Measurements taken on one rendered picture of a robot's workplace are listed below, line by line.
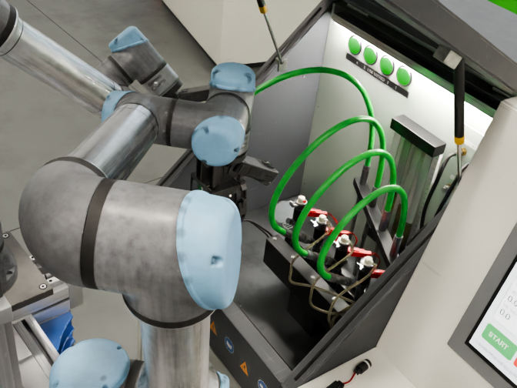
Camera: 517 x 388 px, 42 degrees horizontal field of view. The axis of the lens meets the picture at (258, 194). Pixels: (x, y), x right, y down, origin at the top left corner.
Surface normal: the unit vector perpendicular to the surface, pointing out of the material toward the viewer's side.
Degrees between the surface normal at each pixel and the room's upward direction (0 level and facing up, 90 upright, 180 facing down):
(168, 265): 69
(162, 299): 105
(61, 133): 0
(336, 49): 90
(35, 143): 0
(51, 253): 80
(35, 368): 0
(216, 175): 90
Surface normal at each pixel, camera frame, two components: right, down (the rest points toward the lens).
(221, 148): -0.12, 0.58
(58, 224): -0.29, -0.19
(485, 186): -0.77, 0.07
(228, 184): 0.11, -0.79
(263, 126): 0.56, 0.54
